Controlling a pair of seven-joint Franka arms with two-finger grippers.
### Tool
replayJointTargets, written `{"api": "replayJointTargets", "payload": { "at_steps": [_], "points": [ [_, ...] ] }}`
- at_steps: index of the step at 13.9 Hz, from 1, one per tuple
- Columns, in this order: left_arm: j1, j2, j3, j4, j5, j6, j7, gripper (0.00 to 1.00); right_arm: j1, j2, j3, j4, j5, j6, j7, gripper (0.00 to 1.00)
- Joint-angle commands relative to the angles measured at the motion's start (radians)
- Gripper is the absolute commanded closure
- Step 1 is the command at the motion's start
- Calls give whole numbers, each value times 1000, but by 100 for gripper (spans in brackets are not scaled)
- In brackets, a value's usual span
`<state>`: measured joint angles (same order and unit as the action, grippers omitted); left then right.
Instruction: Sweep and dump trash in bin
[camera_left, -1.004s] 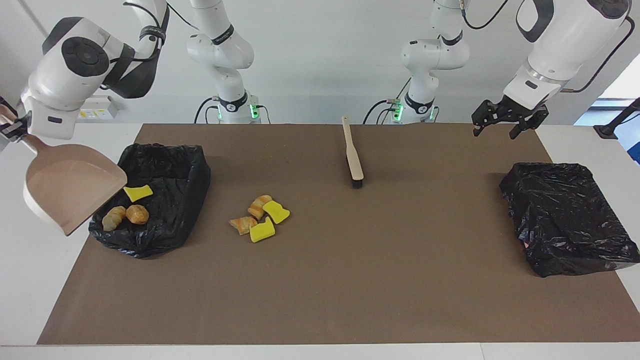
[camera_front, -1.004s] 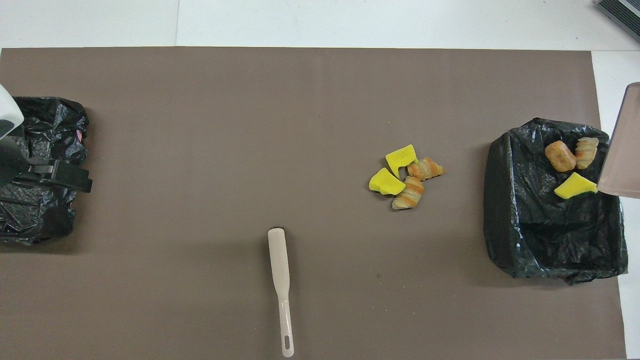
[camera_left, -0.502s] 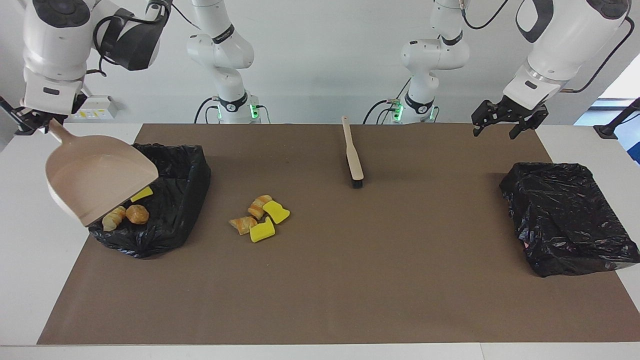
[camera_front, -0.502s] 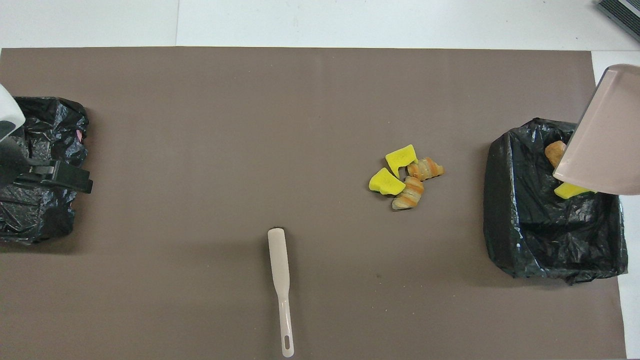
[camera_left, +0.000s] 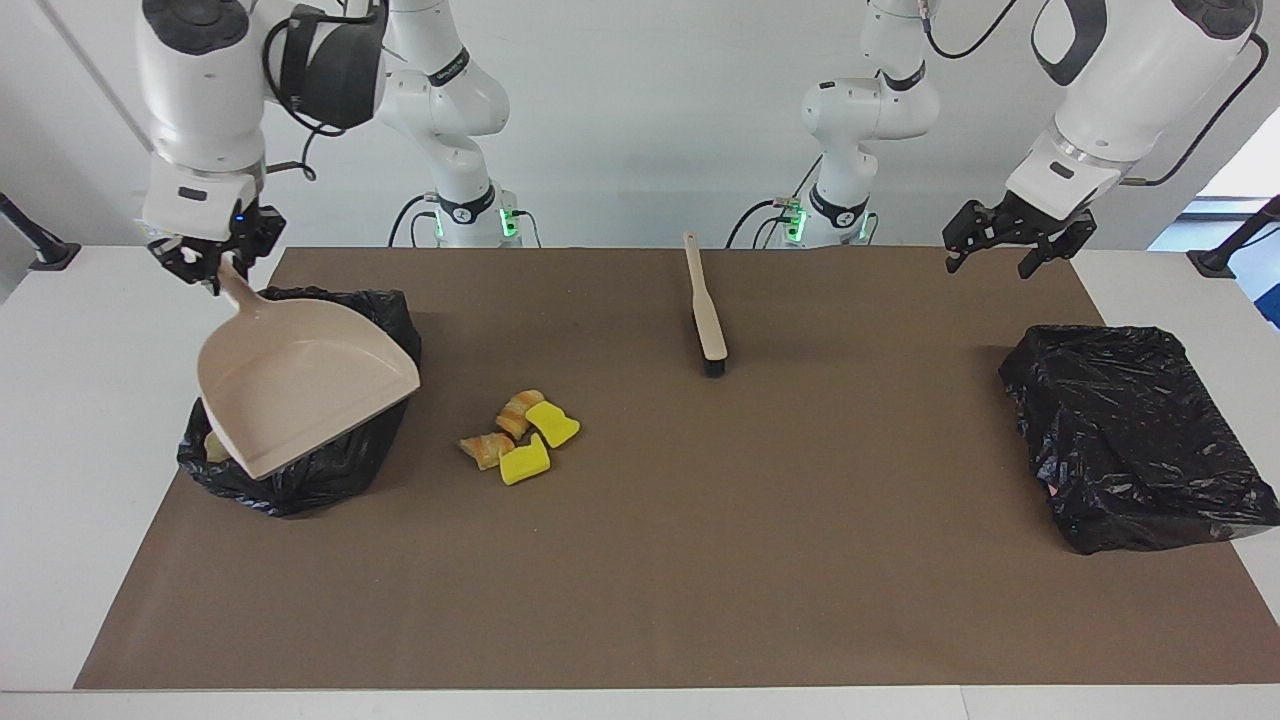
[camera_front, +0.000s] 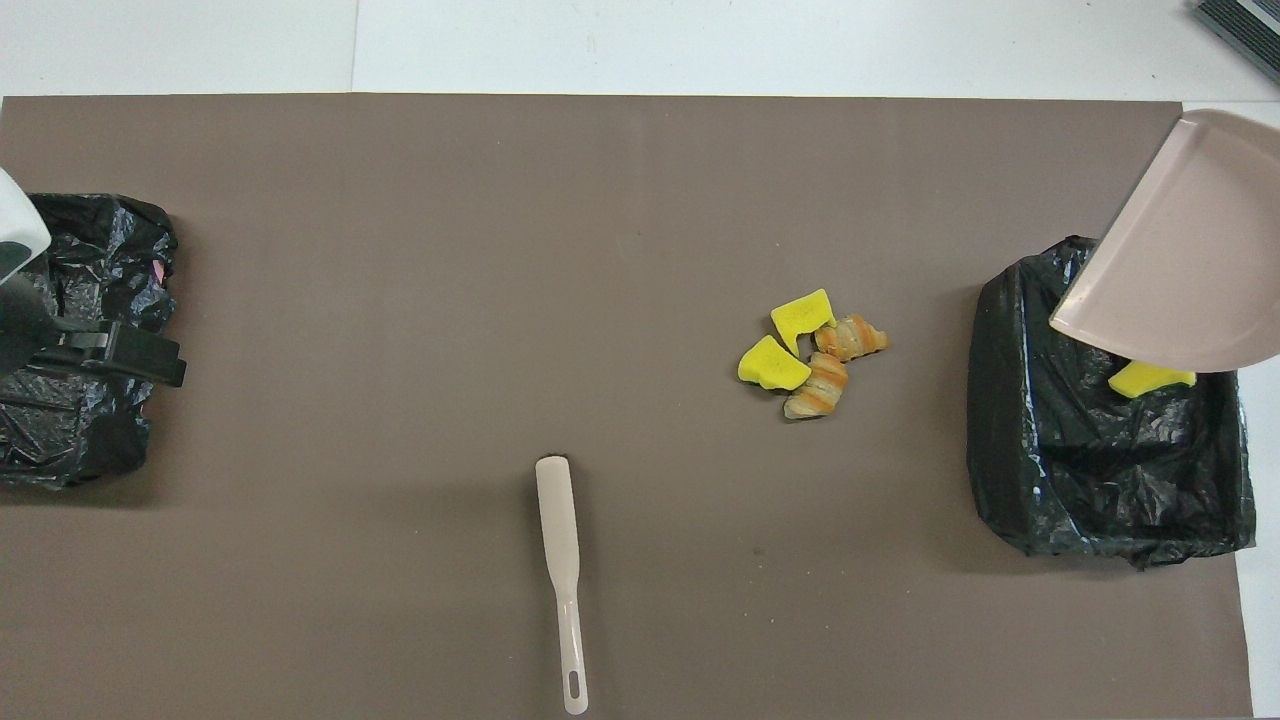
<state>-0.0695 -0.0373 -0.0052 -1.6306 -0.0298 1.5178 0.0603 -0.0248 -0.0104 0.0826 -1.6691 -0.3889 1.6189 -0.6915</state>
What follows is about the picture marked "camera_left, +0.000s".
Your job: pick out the orange striped croissant piece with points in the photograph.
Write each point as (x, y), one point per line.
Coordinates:
(515, 412)
(486, 450)

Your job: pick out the beige plastic dustpan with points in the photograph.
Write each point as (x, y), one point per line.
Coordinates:
(300, 390)

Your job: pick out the black bag lined bin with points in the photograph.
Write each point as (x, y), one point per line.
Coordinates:
(320, 480)
(1130, 440)

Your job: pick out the pale beige croissant piece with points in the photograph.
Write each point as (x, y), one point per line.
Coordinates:
(216, 446)

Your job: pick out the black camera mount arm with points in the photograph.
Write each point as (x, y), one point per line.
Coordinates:
(45, 250)
(1213, 264)

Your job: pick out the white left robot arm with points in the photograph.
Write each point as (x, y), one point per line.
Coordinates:
(1150, 70)

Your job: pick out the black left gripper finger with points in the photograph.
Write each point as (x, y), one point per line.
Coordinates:
(972, 232)
(1055, 245)

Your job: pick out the beige hand brush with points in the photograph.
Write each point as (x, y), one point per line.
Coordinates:
(708, 320)

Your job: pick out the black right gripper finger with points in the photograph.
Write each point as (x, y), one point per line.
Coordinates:
(185, 262)
(258, 240)

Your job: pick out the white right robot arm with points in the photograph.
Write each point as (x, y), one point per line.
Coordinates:
(200, 100)

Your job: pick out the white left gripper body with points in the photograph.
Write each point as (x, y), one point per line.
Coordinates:
(1055, 175)

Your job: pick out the yellow sponge piece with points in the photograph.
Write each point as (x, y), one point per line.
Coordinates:
(553, 425)
(523, 465)

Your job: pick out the bright window opening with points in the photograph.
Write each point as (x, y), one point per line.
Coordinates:
(1258, 178)

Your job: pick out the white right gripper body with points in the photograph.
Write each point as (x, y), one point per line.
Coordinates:
(195, 200)

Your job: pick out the brown table mat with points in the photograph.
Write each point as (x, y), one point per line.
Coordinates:
(700, 620)

